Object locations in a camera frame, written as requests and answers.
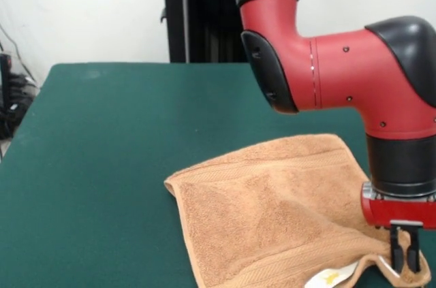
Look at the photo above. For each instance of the black equipment box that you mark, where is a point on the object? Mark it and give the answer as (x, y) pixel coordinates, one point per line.
(5, 80)

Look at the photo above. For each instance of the tan terry towel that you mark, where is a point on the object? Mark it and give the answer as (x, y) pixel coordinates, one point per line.
(255, 216)

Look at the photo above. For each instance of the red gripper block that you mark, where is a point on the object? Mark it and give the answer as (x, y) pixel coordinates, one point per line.
(398, 213)

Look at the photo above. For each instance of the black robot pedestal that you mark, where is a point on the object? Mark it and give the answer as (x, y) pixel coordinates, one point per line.
(204, 29)

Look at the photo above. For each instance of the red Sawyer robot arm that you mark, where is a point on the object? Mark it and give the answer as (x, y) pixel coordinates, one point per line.
(340, 73)

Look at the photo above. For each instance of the dark green table cloth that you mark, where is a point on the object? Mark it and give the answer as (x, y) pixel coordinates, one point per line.
(85, 165)

